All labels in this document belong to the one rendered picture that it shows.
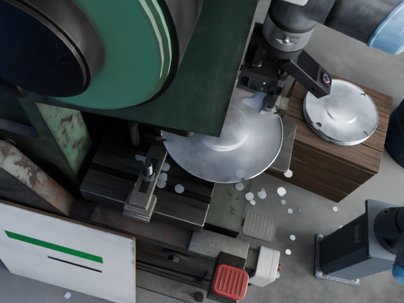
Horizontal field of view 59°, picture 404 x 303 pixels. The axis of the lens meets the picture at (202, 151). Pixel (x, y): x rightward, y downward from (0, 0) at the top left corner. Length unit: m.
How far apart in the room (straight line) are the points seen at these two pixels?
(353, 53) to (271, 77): 1.70
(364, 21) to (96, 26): 0.37
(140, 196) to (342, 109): 0.96
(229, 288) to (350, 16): 0.53
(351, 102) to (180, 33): 1.36
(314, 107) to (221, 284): 0.91
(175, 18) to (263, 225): 1.27
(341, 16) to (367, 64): 1.79
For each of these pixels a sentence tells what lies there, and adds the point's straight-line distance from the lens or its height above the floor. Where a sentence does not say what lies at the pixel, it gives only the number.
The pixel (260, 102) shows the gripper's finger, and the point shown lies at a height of 0.94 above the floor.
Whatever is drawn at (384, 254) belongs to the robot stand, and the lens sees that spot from 1.26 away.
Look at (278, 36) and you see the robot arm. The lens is 0.57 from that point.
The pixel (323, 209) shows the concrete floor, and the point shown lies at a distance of 1.73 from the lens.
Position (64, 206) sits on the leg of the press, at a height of 0.62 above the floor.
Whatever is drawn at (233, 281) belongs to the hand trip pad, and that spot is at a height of 0.76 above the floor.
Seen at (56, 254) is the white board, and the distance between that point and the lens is 1.23.
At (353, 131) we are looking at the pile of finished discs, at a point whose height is 0.38.
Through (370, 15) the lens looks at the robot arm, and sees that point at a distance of 0.52.
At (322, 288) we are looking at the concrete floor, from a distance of 1.64.
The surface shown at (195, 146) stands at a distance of 0.82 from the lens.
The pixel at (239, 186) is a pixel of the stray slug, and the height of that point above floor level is 0.65.
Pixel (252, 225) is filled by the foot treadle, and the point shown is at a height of 0.16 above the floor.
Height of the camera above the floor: 1.51
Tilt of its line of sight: 63 degrees down
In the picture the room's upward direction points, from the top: 12 degrees clockwise
